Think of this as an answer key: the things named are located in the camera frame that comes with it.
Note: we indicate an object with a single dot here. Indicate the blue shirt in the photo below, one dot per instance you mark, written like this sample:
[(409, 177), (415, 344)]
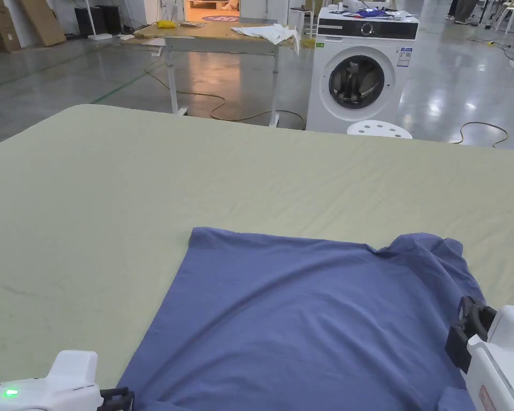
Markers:
[(291, 325)]

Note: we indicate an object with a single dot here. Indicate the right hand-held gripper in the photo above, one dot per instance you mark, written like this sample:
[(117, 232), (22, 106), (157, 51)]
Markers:
[(503, 368)]

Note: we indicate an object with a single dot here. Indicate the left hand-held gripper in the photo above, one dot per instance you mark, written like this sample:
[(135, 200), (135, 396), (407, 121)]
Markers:
[(64, 381)]

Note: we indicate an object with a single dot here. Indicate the brown cardboard cartons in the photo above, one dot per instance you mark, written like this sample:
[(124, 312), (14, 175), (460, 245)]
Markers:
[(13, 21)]

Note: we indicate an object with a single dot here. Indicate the white washing machine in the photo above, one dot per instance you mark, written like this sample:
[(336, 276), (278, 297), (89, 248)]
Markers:
[(360, 77)]

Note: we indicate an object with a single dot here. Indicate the bed with pale green sheet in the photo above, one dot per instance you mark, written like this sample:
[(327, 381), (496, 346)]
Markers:
[(111, 192)]

